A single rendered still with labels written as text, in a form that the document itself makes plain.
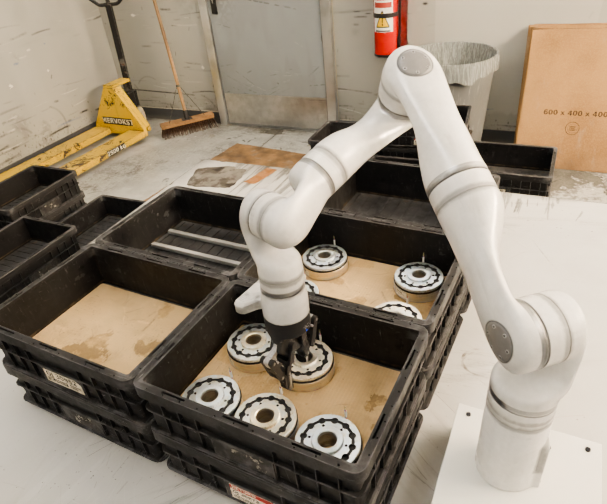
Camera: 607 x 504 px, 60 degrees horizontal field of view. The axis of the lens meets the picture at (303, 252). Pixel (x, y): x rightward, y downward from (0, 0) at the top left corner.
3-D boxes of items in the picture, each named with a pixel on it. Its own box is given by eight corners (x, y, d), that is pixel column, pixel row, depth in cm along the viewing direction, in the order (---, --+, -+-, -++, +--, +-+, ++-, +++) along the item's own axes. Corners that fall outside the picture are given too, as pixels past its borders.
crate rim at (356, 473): (430, 338, 89) (431, 327, 88) (362, 489, 68) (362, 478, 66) (235, 287, 106) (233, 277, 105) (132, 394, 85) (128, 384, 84)
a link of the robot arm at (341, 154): (294, 177, 84) (293, 145, 76) (397, 80, 92) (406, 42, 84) (338, 211, 81) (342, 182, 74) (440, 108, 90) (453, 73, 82)
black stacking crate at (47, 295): (241, 323, 112) (232, 280, 105) (147, 431, 91) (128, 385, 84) (106, 283, 129) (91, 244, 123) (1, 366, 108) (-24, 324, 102)
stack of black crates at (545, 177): (541, 238, 242) (558, 146, 217) (535, 276, 220) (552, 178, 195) (453, 226, 258) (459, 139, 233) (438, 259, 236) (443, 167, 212)
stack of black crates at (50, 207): (64, 241, 283) (32, 164, 258) (107, 250, 271) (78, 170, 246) (2, 285, 254) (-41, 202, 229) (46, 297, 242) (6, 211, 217)
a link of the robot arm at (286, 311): (266, 281, 92) (262, 251, 88) (321, 301, 86) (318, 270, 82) (232, 311, 86) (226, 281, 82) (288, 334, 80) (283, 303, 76)
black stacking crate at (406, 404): (427, 378, 94) (429, 330, 88) (364, 527, 73) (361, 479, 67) (243, 323, 111) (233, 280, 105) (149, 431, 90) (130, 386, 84)
